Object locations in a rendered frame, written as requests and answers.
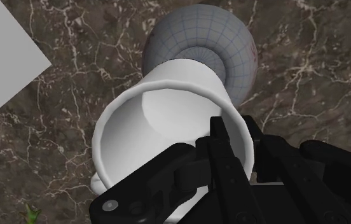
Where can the white cup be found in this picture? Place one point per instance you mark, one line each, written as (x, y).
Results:
(163, 124)

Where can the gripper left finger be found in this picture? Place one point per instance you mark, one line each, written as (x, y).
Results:
(163, 173)

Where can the small green figure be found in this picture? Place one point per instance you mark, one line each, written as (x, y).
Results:
(31, 214)

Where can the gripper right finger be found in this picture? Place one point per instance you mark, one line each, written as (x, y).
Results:
(318, 173)

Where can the grey round gridded vase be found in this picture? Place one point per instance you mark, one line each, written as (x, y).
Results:
(200, 31)

